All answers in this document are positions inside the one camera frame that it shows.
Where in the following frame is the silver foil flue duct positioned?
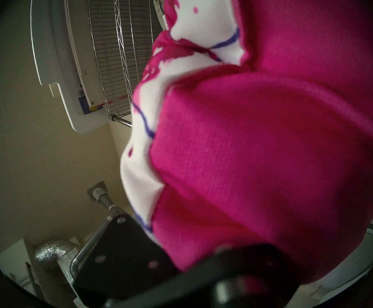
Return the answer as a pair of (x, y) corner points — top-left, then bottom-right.
(33, 239), (79, 271)

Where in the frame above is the chrome wire shelf rack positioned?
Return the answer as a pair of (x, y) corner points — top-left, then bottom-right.
(86, 0), (168, 129)

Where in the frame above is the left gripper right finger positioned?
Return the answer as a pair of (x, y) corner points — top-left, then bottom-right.
(105, 243), (304, 308)

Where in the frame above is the pink white flamingo cushion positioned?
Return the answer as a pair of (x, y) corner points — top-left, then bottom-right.
(120, 0), (373, 285)

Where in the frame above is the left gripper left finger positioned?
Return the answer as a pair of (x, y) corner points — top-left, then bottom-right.
(73, 213), (181, 303)

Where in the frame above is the metal conduit pipe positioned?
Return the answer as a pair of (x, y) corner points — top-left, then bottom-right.
(69, 187), (126, 280)

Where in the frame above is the white overhead appliance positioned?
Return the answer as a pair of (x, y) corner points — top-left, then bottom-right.
(30, 0), (132, 134)

